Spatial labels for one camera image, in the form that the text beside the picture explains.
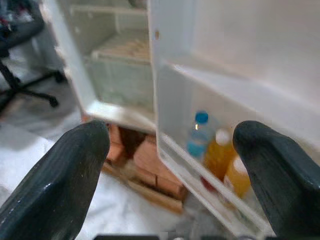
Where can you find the water bottle blue cap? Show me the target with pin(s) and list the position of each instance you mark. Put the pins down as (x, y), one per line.
(200, 140)

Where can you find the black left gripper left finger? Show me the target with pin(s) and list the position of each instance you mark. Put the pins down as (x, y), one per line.
(55, 185)

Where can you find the orange juice bottle white cap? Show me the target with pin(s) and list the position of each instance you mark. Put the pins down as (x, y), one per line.
(217, 157)
(237, 177)

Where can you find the silver mini fridge body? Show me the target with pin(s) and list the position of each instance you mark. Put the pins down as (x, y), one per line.
(120, 82)

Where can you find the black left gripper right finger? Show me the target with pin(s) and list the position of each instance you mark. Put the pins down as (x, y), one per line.
(285, 177)

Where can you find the silver fridge door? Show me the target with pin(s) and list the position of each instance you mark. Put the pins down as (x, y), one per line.
(237, 50)

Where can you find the white slatted fridge rack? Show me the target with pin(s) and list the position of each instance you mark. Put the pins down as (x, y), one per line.
(125, 50)

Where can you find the black office chair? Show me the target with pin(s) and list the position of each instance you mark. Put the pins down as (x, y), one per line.
(27, 30)

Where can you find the wooden base board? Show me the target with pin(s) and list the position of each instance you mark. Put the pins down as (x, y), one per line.
(160, 202)

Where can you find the orange clay brick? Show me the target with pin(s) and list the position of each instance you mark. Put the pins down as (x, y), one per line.
(155, 165)
(116, 147)

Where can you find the white door shelf rail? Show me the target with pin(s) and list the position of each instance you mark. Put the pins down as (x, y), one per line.
(185, 160)

